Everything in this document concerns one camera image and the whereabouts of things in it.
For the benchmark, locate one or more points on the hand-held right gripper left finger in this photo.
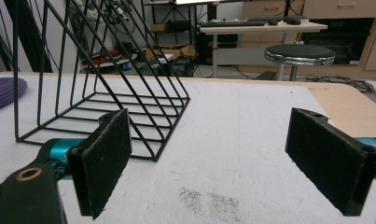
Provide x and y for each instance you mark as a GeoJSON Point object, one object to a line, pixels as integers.
{"type": "Point", "coordinates": [101, 161]}

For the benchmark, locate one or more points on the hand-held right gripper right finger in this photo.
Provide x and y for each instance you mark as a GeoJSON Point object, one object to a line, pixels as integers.
{"type": "Point", "coordinates": [328, 161]}

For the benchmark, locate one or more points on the purple ribbed plate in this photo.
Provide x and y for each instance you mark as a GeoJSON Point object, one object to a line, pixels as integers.
{"type": "Point", "coordinates": [3, 90]}

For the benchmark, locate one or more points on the black keyboard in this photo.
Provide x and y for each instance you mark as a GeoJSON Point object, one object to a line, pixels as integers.
{"type": "Point", "coordinates": [232, 23]}

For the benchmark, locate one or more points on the round black stool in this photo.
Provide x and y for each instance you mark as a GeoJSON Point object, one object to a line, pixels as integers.
{"type": "Point", "coordinates": [299, 56]}

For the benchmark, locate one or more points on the black computer mouse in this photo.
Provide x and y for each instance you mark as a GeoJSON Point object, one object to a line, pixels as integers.
{"type": "Point", "coordinates": [293, 21]}

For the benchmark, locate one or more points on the light wooden desk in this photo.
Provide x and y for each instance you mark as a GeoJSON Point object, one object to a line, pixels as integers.
{"type": "Point", "coordinates": [257, 31]}

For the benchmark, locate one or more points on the white table mat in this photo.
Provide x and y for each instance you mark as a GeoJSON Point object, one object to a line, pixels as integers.
{"type": "Point", "coordinates": [226, 155]}

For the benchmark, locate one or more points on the cardboard box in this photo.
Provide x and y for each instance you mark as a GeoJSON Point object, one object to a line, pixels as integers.
{"type": "Point", "coordinates": [171, 51]}

